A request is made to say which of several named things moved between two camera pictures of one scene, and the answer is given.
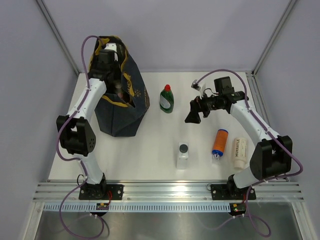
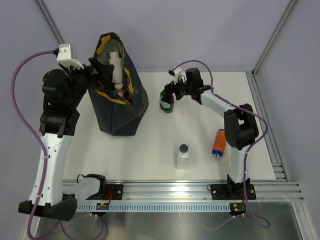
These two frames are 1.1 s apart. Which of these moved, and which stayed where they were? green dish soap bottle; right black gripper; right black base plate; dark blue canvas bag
Moved: right black gripper
Stayed: right black base plate; dark blue canvas bag; green dish soap bottle
